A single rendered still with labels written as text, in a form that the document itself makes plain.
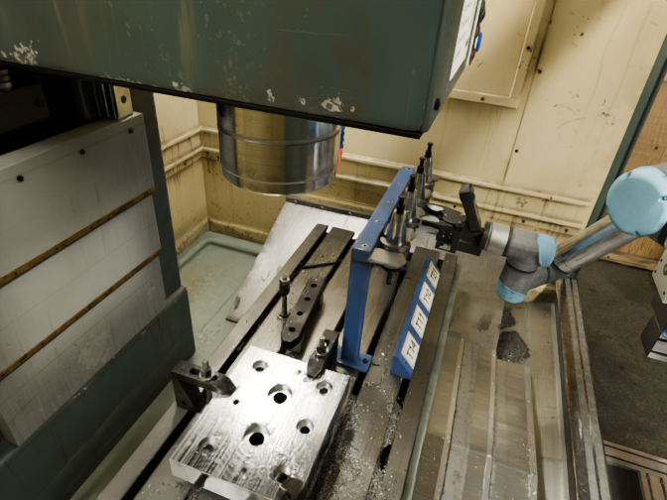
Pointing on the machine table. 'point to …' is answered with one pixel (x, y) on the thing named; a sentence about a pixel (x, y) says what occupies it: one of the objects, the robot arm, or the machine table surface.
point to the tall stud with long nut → (284, 295)
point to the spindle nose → (276, 152)
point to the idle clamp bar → (313, 295)
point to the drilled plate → (184, 459)
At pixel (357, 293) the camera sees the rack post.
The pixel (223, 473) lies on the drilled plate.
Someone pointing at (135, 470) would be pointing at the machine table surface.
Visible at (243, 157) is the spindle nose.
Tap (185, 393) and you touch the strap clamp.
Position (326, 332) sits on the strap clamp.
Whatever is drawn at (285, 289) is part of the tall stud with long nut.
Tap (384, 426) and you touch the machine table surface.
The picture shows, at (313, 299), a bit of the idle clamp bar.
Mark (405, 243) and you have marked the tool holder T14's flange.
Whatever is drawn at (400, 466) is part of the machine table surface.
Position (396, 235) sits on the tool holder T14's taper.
